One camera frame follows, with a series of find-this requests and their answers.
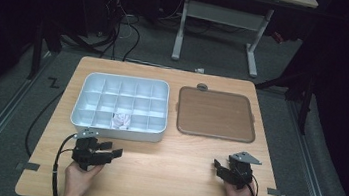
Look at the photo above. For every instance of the brown flat tray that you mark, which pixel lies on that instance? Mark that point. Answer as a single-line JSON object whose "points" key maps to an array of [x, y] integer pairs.
{"points": [[215, 114]]}

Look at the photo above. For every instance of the white plug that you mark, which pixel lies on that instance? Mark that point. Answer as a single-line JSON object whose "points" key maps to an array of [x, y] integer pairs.
{"points": [[199, 70]]}

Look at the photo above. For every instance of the red object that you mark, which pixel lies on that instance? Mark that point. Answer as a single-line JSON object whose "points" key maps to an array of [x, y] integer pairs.
{"points": [[278, 37]]}

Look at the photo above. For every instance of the white compartment storage box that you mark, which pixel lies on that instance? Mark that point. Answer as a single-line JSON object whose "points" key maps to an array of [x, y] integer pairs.
{"points": [[121, 101]]}

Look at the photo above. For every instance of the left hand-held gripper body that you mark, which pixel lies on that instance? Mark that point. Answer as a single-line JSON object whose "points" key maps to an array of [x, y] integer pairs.
{"points": [[86, 154]]}

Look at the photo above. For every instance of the grey tape strip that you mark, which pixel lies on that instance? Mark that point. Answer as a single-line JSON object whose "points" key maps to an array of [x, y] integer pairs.
{"points": [[29, 166], [275, 192]]}

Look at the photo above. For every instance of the desk with white legs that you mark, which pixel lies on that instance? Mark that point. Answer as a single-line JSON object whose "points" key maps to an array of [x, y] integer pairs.
{"points": [[222, 16]]}

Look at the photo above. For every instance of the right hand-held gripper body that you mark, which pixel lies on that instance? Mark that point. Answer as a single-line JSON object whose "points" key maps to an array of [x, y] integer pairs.
{"points": [[239, 173]]}

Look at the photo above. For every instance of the person's left hand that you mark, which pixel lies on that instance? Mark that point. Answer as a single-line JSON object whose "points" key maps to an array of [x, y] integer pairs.
{"points": [[80, 180]]}

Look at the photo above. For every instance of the black metal stand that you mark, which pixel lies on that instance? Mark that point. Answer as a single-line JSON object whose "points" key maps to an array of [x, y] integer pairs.
{"points": [[305, 104], [36, 51]]}

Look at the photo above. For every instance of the white sock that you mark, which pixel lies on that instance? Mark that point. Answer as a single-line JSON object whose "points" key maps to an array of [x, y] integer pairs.
{"points": [[121, 121]]}

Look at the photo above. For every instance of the grey round knob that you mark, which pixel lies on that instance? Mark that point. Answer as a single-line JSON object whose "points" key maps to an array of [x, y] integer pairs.
{"points": [[202, 87]]}

